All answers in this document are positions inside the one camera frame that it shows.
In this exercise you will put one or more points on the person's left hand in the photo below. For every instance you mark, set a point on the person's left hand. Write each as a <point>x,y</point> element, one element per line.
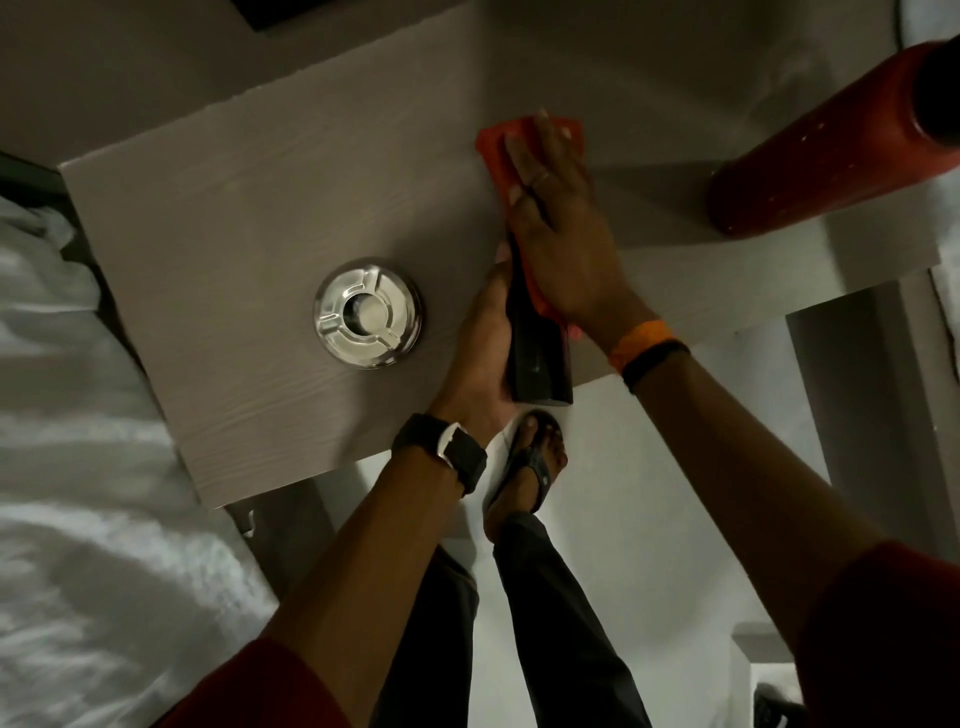
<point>472,360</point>

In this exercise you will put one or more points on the person's right hand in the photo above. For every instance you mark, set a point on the person's right hand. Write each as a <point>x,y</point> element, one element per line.
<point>570,240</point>

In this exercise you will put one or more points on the person's right middle finger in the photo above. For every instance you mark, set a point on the person's right middle finger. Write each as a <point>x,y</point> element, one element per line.
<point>551,146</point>

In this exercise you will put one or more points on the person's right thumb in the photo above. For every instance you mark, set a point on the person's right thumb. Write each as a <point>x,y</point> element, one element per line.
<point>526,211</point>

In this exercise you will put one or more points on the person's left thumb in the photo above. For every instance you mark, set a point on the person's left thumb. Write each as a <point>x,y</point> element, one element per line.
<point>502,274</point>

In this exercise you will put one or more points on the orange cleaning cloth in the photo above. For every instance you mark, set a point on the orange cleaning cloth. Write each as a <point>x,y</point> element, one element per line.
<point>495,154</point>

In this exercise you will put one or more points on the black remote control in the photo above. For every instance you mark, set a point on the black remote control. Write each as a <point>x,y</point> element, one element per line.
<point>536,360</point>

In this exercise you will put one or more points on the person's right forearm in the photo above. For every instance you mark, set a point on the person's right forearm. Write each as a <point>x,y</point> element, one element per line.
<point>750,480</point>

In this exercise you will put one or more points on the person's left forearm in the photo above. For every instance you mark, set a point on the person's left forearm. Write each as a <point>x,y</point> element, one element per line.
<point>375,570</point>

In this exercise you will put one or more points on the silver metal ashtray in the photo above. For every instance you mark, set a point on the silver metal ashtray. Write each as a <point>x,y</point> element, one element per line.
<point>367,313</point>

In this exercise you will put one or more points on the orange wristband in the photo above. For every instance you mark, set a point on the orange wristband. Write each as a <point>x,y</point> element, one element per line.
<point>634,339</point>

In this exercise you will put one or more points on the black wristband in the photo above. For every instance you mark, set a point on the black wristband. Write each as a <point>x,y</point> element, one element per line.
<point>651,360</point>

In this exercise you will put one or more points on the black wristwatch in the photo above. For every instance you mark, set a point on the black wristwatch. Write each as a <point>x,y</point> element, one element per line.
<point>450,446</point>

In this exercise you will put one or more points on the black sandal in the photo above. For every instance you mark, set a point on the black sandal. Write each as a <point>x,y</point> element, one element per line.
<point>534,465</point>

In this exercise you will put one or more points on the person's foot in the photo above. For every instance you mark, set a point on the person's foot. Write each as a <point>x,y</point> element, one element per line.
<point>517,491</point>

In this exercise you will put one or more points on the grey wooden bedside table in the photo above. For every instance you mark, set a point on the grey wooden bedside table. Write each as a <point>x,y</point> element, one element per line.
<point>262,187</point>

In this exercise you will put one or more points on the dark trousers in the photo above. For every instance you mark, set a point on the dark trousers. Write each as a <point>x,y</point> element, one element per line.
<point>562,637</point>

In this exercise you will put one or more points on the white bed sheet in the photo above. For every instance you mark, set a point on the white bed sheet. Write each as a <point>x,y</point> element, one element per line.
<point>90,487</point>

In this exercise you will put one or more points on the person's red left sleeve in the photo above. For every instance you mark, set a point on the person's red left sleeve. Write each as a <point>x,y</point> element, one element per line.
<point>255,690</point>

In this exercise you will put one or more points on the person's red sleeve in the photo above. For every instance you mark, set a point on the person's red sleeve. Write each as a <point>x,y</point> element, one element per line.
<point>885,637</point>
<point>255,690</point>

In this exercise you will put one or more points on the dark shoe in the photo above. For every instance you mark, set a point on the dark shoe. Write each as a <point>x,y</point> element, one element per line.
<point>778,709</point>

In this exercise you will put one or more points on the person's red right sleeve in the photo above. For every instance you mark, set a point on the person's red right sleeve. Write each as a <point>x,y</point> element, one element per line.
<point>885,637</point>

